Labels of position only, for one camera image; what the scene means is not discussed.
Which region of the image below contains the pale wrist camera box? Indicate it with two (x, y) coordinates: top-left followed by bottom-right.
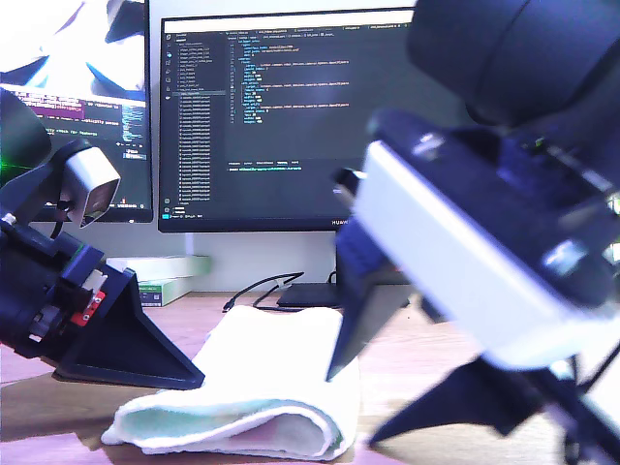
(0, 139), (122, 230)
(353, 139), (582, 369)

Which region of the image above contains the pastel white terry tea towel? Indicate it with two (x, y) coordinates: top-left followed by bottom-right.
(100, 304), (362, 462)

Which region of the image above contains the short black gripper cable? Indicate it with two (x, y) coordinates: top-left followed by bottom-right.
(47, 198), (77, 241)

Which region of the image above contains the black monitor with terminal window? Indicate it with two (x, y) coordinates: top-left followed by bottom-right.
(0, 0), (155, 224)

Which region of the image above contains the black Huawei computer monitor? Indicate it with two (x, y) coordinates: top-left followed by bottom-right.
(157, 7), (466, 309)

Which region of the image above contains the green and white box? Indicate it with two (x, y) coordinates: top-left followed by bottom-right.
(138, 276), (195, 307)

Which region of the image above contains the black USB cable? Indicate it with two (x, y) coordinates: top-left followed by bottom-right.
(221, 271), (306, 315)

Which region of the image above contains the thin black looped cable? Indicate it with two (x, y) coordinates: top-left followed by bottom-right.
(250, 273), (307, 314)

